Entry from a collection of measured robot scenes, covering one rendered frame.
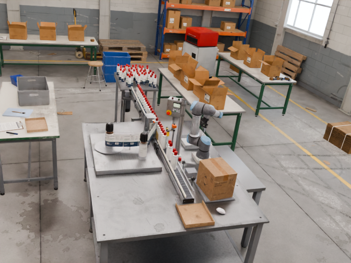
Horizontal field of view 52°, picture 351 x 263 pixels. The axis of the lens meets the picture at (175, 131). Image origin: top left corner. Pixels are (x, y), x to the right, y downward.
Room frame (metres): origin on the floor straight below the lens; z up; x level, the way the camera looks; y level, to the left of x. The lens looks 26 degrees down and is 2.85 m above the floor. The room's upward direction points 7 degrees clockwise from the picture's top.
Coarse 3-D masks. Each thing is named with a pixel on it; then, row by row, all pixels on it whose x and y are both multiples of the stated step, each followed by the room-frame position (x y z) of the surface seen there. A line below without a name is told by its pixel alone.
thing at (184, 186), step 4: (156, 140) 3.73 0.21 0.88; (164, 156) 3.40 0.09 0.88; (168, 164) 3.23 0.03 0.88; (176, 172) 3.10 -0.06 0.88; (180, 176) 3.03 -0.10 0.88; (180, 180) 2.97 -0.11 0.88; (184, 184) 2.91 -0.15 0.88; (184, 188) 2.84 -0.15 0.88; (184, 192) 2.78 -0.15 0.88; (188, 192) 2.79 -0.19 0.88; (188, 196) 2.72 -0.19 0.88
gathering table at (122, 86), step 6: (114, 72) 5.96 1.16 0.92; (120, 84) 5.52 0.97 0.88; (156, 84) 5.65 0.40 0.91; (120, 90) 5.29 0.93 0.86; (144, 90) 5.41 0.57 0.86; (150, 90) 5.45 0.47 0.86; (156, 90) 5.48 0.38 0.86; (114, 114) 5.94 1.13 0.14; (120, 114) 5.35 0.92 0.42; (114, 120) 5.91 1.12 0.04; (120, 120) 5.32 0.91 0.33
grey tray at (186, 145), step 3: (183, 135) 3.98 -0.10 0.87; (186, 135) 3.99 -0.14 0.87; (183, 138) 3.96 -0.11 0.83; (183, 141) 3.88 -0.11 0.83; (186, 141) 3.89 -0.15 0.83; (183, 144) 3.77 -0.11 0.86; (186, 144) 3.82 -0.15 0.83; (189, 144) 3.83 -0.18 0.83; (186, 147) 3.71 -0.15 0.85; (189, 147) 3.72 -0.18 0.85; (192, 147) 3.73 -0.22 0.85; (195, 147) 3.75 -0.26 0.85; (198, 147) 3.76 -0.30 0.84
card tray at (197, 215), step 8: (184, 208) 2.60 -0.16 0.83; (192, 208) 2.61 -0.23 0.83; (200, 208) 2.63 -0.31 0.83; (184, 216) 2.49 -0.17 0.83; (192, 216) 2.51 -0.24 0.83; (200, 216) 2.52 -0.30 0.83; (208, 216) 2.53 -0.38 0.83; (184, 224) 2.37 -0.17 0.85; (192, 224) 2.36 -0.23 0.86; (200, 224) 2.39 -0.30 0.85; (208, 224) 2.41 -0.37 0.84
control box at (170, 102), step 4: (168, 100) 3.57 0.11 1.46; (172, 100) 3.56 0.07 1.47; (176, 100) 3.56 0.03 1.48; (180, 100) 3.58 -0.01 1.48; (168, 104) 3.57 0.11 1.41; (172, 104) 3.56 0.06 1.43; (168, 108) 3.57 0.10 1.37; (176, 108) 3.54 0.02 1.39; (180, 108) 3.53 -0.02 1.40; (172, 112) 3.55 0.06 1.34; (176, 112) 3.54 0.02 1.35; (180, 112) 3.53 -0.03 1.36; (176, 116) 3.54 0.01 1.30; (180, 116) 3.53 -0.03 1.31
